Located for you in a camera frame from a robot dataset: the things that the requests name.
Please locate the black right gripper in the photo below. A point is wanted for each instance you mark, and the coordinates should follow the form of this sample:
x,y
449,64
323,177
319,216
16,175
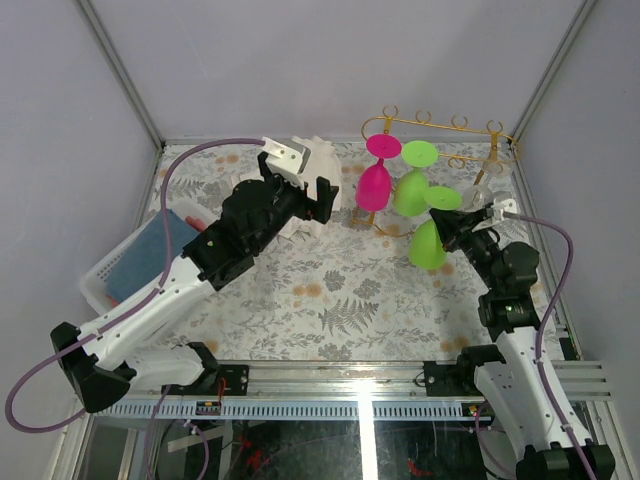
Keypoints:
x,y
456,227

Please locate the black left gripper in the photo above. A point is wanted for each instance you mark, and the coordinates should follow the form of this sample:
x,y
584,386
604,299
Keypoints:
x,y
318,209

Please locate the green plastic wine glass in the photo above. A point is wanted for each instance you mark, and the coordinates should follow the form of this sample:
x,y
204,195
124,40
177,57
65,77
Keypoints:
x,y
408,199
426,250

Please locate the clear wine glass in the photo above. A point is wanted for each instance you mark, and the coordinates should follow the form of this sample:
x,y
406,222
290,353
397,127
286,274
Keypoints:
x,y
481,192

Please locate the magenta plastic wine glass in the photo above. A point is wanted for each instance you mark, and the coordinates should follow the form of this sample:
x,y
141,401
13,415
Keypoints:
x,y
374,187

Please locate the gold wire wine glass rack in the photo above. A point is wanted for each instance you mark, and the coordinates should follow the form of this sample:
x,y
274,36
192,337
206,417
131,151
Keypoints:
x,y
462,149

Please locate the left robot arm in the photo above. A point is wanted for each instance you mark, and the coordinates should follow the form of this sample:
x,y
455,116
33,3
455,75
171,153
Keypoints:
x,y
105,359

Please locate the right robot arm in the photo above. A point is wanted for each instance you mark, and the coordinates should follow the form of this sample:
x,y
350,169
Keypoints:
x,y
514,373

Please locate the white pleated cloth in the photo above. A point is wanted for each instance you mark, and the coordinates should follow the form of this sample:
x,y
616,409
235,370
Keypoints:
x,y
323,162

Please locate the red item in basket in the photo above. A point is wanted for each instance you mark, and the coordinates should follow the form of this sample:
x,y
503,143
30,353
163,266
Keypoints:
x,y
196,223

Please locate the blue folded towel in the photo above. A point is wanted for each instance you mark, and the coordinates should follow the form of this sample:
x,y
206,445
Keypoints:
x,y
145,259

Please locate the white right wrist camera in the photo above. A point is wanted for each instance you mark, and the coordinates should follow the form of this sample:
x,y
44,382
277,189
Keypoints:
x,y
494,213

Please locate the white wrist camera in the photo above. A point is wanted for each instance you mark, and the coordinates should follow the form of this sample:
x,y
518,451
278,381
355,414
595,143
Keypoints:
x,y
287,159
494,213

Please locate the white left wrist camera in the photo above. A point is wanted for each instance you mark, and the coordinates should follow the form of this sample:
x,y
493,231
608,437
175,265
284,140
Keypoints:
x,y
287,159

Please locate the aluminium front rail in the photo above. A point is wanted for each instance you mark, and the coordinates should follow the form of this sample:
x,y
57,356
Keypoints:
x,y
298,390

